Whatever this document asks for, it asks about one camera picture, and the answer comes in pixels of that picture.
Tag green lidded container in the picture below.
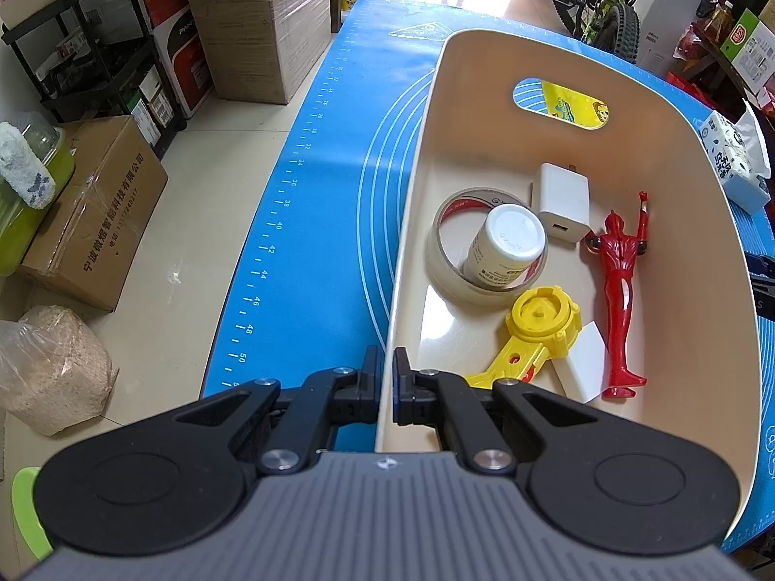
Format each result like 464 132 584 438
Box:
1 111 75 277

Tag stacked cardboard boxes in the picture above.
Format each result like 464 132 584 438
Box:
188 0 331 105

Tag white eraser block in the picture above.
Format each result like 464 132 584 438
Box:
552 321 608 403

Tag green white product box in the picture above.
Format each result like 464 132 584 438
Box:
721 9 775 94

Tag clear packing tape roll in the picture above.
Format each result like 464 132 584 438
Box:
426 187 548 308

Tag cardboard box on floor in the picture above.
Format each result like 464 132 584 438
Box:
18 116 168 312

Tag black metal shelf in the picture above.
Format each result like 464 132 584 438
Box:
1 0 185 156

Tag blue silicone table mat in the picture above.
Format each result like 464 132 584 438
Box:
203 0 774 550

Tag beige wooden storage bin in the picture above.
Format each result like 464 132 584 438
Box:
374 28 762 538

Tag white pill bottle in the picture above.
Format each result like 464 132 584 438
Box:
463 203 546 290

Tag yellow picture book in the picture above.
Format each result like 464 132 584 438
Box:
541 80 609 129

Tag red hero action figure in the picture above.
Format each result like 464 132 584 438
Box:
583 192 649 400

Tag white USB charger plug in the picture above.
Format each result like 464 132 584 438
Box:
531 163 591 244

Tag white blue tissue box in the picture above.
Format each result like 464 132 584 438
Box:
699 101 771 215

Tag yellow toy launcher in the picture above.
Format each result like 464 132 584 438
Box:
466 286 582 390

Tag bag of grain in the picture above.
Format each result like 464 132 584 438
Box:
1 306 117 437

